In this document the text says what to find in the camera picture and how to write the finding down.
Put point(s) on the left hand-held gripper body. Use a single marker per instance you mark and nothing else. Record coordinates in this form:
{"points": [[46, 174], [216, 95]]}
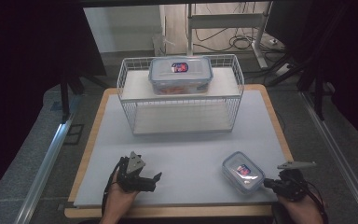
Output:
{"points": [[135, 163]]}

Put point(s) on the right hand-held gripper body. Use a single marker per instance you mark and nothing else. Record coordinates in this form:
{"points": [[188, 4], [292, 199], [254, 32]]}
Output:
{"points": [[293, 183]]}

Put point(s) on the small clear food container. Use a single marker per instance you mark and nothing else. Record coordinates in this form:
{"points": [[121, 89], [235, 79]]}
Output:
{"points": [[243, 171]]}

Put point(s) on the large clear food container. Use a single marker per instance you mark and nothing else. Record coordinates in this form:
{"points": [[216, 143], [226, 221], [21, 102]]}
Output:
{"points": [[181, 74]]}

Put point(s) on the person's right hand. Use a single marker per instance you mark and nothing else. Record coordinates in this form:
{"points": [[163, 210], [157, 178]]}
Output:
{"points": [[301, 208]]}

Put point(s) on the person's left hand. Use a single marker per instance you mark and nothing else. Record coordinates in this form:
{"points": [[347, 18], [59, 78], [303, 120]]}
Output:
{"points": [[119, 200]]}

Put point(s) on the grey table mat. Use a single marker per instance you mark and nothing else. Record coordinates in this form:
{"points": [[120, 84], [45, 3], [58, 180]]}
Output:
{"points": [[192, 161]]}

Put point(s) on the black stand leg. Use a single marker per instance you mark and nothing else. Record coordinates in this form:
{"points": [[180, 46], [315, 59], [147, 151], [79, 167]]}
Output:
{"points": [[64, 99], [319, 96]]}

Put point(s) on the white power strip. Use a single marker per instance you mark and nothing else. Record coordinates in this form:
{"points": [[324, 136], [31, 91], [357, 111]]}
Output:
{"points": [[283, 69]]}

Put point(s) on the white board panel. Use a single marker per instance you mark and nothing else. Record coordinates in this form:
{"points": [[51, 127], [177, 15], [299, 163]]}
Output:
{"points": [[121, 28]]}

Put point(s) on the black curtain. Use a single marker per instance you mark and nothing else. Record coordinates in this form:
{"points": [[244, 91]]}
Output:
{"points": [[338, 46], [28, 62]]}

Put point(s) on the white metal stand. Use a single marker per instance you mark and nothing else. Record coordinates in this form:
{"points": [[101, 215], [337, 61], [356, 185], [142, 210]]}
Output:
{"points": [[223, 21]]}

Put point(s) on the silver metal rail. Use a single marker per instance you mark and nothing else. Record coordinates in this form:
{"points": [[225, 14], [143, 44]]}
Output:
{"points": [[43, 174], [338, 155]]}

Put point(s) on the black floor frame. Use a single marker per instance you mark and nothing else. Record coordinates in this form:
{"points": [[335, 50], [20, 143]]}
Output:
{"points": [[74, 134]]}

